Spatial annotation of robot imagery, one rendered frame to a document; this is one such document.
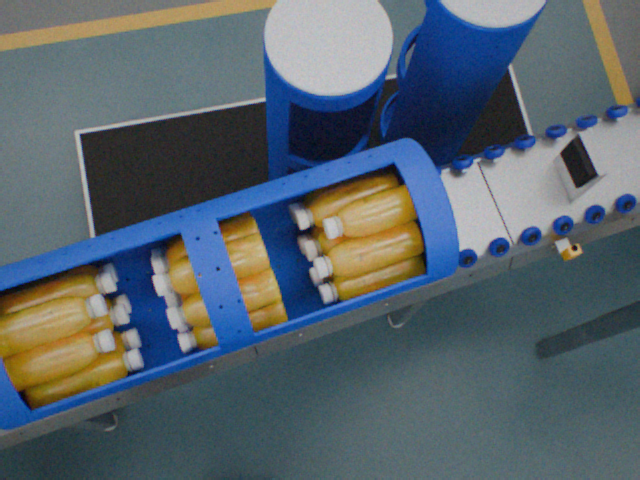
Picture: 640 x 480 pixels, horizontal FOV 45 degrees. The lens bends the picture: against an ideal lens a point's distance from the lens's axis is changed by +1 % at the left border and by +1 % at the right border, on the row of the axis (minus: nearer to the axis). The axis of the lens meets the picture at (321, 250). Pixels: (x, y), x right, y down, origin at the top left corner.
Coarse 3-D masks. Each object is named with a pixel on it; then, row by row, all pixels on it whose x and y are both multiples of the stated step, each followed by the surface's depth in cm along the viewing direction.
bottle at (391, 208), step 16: (384, 192) 140; (400, 192) 140; (352, 208) 139; (368, 208) 138; (384, 208) 138; (400, 208) 139; (336, 224) 139; (352, 224) 138; (368, 224) 138; (384, 224) 139; (400, 224) 141
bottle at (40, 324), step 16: (48, 304) 132; (64, 304) 131; (80, 304) 132; (0, 320) 131; (16, 320) 130; (32, 320) 130; (48, 320) 130; (64, 320) 131; (80, 320) 132; (0, 336) 129; (16, 336) 129; (32, 336) 130; (48, 336) 131; (64, 336) 132; (0, 352) 130; (16, 352) 131
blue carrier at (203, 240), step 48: (240, 192) 141; (288, 192) 136; (432, 192) 135; (96, 240) 136; (144, 240) 132; (192, 240) 131; (288, 240) 159; (432, 240) 136; (0, 288) 129; (144, 288) 155; (288, 288) 157; (384, 288) 141; (144, 336) 153; (240, 336) 135; (0, 384) 126
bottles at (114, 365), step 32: (320, 192) 151; (224, 224) 148; (320, 256) 148; (416, 256) 147; (320, 288) 146; (352, 288) 145; (96, 320) 140; (128, 320) 143; (256, 320) 142; (128, 352) 142; (64, 384) 137; (96, 384) 138
